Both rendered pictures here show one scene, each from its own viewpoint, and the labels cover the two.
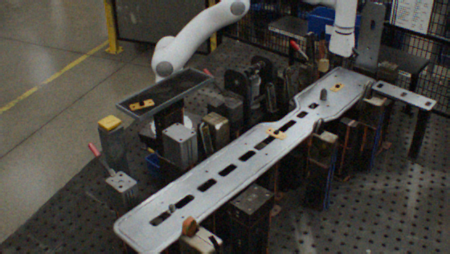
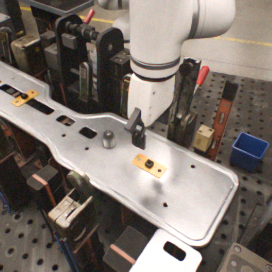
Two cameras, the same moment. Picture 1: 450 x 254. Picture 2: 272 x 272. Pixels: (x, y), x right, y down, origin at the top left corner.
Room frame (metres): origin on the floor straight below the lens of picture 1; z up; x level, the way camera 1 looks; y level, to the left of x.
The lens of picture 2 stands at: (1.64, -0.91, 1.53)
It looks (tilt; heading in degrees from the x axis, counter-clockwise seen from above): 46 degrees down; 83
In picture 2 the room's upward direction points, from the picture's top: straight up
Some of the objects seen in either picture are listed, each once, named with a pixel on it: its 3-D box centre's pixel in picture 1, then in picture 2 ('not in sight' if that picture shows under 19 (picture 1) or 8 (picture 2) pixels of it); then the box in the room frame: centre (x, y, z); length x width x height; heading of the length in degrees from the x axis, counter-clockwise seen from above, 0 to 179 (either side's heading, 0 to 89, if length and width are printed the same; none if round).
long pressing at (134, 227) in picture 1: (274, 137); (19, 98); (1.35, -0.17, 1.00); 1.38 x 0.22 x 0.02; 138
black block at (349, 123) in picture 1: (345, 150); (56, 208); (1.46, -0.49, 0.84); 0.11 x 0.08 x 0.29; 48
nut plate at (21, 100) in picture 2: (276, 133); (24, 96); (1.37, -0.18, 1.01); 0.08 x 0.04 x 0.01; 48
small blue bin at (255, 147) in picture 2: not in sight; (247, 152); (2.14, -0.28, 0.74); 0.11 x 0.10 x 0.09; 138
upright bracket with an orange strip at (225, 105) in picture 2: (318, 78); (210, 158); (1.90, -0.45, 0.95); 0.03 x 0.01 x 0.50; 138
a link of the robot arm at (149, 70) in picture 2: (343, 26); (155, 59); (1.72, -0.49, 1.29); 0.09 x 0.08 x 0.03; 48
